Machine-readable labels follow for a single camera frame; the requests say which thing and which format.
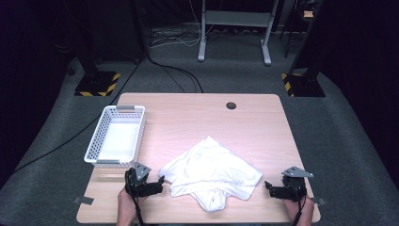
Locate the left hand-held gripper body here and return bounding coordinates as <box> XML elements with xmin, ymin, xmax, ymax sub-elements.
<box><xmin>124</xmin><ymin>162</ymin><xmax>152</xmax><ymax>199</ymax></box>

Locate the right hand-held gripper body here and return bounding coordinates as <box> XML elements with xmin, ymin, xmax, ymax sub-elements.
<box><xmin>281</xmin><ymin>166</ymin><xmax>314</xmax><ymax>202</ymax></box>

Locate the white t-shirt with dark print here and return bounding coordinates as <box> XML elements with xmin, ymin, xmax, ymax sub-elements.
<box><xmin>158</xmin><ymin>136</ymin><xmax>263</xmax><ymax>215</ymax></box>

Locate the person's right hand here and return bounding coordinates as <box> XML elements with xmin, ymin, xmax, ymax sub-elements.
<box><xmin>283</xmin><ymin>196</ymin><xmax>315</xmax><ymax>226</ymax></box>

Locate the white perforated plastic basket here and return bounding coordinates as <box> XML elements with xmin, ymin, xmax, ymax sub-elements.
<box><xmin>84</xmin><ymin>105</ymin><xmax>146</xmax><ymax>168</ymax></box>

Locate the black stand with striped base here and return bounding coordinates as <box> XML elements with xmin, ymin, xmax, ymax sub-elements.
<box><xmin>280</xmin><ymin>0</ymin><xmax>327</xmax><ymax>98</ymax></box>
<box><xmin>74</xmin><ymin>0</ymin><xmax>121</xmax><ymax>98</ymax></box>

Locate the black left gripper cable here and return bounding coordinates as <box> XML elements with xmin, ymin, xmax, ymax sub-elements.
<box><xmin>133</xmin><ymin>187</ymin><xmax>145</xmax><ymax>226</ymax></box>

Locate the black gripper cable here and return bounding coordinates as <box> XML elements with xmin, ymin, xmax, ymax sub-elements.
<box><xmin>291</xmin><ymin>194</ymin><xmax>308</xmax><ymax>226</ymax></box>
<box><xmin>133</xmin><ymin>187</ymin><xmax>145</xmax><ymax>226</ymax></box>

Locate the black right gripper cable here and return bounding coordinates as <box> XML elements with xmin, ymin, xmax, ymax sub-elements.
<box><xmin>291</xmin><ymin>194</ymin><xmax>308</xmax><ymax>226</ymax></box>

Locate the long black floor cable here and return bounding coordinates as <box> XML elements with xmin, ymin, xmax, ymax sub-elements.
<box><xmin>13</xmin><ymin>57</ymin><xmax>144</xmax><ymax>173</ymax></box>

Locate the looped black floor cable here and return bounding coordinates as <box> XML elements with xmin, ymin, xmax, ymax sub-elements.
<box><xmin>146</xmin><ymin>55</ymin><xmax>205</xmax><ymax>94</ymax></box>

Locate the bundle of white cables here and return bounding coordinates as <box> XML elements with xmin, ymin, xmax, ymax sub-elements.
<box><xmin>150</xmin><ymin>0</ymin><xmax>215</xmax><ymax>50</ymax></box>

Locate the white metal desk frame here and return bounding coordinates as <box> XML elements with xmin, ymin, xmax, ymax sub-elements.
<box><xmin>197</xmin><ymin>0</ymin><xmax>280</xmax><ymax>66</ymax></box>

